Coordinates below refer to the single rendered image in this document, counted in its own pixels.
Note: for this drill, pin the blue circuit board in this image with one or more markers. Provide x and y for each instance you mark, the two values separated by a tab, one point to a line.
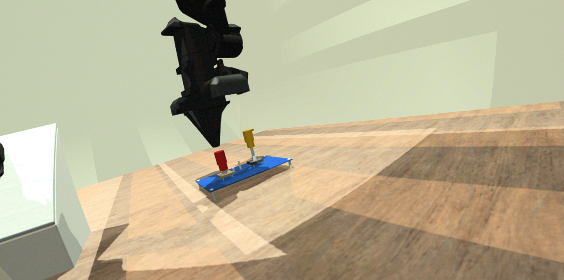
241	172

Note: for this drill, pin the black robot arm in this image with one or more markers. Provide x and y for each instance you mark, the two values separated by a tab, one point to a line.
220	39

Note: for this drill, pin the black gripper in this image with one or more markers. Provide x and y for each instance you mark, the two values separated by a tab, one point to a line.
203	99

